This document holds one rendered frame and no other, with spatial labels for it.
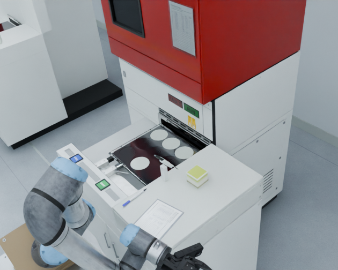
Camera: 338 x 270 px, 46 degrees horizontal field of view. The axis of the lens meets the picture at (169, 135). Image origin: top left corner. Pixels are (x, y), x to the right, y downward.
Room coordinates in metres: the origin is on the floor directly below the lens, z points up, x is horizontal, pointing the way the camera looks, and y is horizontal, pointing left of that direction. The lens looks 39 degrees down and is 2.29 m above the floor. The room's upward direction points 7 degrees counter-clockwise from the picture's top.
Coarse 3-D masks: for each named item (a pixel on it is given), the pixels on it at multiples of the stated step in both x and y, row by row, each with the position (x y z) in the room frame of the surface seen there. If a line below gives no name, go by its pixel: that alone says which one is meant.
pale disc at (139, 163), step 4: (136, 160) 1.56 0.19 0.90; (140, 160) 1.55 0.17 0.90; (144, 160) 1.55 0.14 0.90; (148, 160) 1.54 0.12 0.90; (132, 164) 1.53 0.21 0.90; (136, 164) 1.52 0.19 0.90; (140, 164) 1.52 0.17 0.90; (144, 164) 1.51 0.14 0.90; (148, 164) 1.51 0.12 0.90; (136, 168) 1.49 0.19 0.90; (140, 168) 1.49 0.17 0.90; (144, 168) 1.49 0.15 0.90
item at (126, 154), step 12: (168, 132) 1.76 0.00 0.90; (132, 144) 1.69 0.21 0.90; (144, 144) 1.68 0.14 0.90; (156, 144) 1.67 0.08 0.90; (180, 144) 1.65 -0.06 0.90; (120, 156) 1.60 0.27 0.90; (132, 156) 1.59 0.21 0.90; (144, 156) 1.58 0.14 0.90; (168, 156) 1.56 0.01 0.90; (132, 168) 1.50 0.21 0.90; (156, 168) 1.48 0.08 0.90; (168, 168) 1.47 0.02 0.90; (144, 180) 1.40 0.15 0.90
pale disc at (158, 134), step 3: (153, 132) 1.78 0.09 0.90; (156, 132) 1.77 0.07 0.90; (159, 132) 1.77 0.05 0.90; (162, 132) 1.77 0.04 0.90; (165, 132) 1.76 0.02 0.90; (150, 135) 1.76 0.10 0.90; (153, 135) 1.75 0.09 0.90; (156, 135) 1.75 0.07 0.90; (159, 135) 1.75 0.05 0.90; (162, 135) 1.74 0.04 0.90; (165, 135) 1.74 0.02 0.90; (153, 138) 1.72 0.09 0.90; (156, 138) 1.72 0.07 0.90; (159, 138) 1.72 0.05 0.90; (162, 138) 1.71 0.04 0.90
